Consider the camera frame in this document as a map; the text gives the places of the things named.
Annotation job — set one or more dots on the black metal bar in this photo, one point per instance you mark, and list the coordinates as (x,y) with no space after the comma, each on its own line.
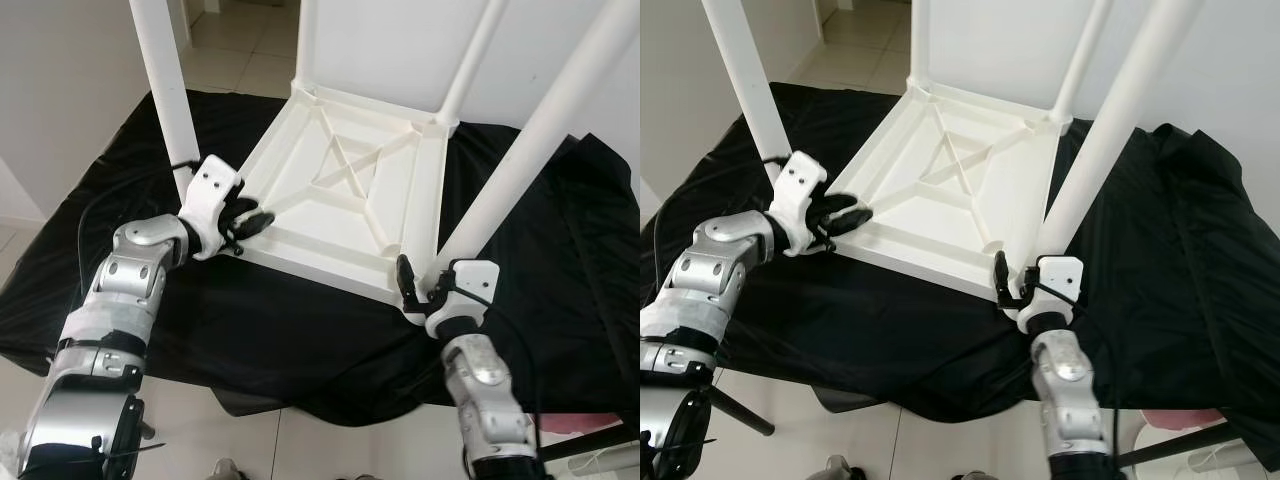
(590,443)
(1180,444)

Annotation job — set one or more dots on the white plastic table top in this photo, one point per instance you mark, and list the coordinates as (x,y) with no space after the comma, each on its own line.
(950,180)
(340,180)

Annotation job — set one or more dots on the black metal table leg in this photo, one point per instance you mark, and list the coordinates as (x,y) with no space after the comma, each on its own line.
(740,410)

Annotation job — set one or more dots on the pink stool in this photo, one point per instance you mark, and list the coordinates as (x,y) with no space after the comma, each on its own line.
(572,421)
(1185,419)

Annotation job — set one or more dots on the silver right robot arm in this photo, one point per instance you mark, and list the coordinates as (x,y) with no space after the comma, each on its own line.
(1075,400)
(490,400)

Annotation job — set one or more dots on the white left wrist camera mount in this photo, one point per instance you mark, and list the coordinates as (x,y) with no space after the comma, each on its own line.
(210,205)
(798,202)

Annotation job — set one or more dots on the white round stool base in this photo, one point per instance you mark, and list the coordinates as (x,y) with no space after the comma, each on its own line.
(1210,455)
(608,458)

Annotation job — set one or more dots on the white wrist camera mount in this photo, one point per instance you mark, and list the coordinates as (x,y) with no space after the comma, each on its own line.
(798,202)
(210,205)
(1058,288)
(470,292)

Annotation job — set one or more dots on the dark grey table base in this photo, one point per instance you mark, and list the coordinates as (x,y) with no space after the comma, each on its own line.
(248,402)
(848,400)

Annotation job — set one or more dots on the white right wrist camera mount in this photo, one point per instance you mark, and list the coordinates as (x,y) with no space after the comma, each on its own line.
(1058,288)
(470,292)

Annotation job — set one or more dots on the black cloth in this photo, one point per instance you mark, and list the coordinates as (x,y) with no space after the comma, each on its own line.
(570,300)
(1190,300)

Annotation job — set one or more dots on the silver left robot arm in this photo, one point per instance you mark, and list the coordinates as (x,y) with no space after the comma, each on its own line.
(120,290)
(710,280)

